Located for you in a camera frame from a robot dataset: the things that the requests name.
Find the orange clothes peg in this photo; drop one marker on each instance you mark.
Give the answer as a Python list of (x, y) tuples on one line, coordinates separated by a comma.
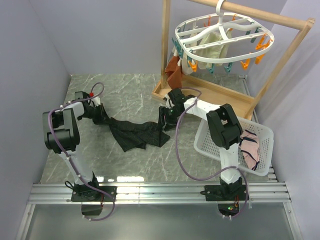
[(193, 65)]

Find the aluminium mounting rail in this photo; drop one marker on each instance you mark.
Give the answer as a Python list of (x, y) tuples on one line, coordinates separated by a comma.
[(158, 193)]

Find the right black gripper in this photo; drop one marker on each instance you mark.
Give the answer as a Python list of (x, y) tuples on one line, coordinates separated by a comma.
[(171, 124)]

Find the wooden drying rack frame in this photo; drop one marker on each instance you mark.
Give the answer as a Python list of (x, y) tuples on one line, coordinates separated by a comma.
[(220, 88)]

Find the pink navy underwear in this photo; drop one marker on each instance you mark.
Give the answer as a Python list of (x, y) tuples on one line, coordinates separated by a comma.
[(249, 146)]

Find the beige underwear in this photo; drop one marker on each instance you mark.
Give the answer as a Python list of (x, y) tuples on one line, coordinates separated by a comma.
[(183, 60)]

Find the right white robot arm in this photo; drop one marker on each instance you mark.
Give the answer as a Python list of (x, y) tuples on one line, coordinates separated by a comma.
[(225, 132)]

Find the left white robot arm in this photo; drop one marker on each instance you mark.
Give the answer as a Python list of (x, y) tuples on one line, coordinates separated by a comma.
[(62, 136)]

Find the white clip hanger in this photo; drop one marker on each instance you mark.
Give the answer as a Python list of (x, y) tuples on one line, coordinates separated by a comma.
[(235, 28)]

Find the white plastic basket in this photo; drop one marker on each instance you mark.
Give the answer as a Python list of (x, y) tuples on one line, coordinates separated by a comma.
[(204, 145)]

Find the black striped underwear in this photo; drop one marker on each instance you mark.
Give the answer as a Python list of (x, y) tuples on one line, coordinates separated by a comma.
[(131, 135)]

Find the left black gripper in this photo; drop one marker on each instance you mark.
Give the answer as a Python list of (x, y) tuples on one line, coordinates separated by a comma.
[(103, 118)]

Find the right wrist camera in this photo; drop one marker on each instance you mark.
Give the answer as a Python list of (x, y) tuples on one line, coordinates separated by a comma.
[(168, 102)]

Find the pale green underwear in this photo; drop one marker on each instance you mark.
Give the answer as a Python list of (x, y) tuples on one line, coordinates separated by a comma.
[(213, 52)]

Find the rust brown underwear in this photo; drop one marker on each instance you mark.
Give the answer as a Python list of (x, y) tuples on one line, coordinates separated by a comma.
[(173, 72)]

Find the teal clothes peg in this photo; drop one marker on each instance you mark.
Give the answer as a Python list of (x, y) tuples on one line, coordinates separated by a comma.
[(211, 68)]

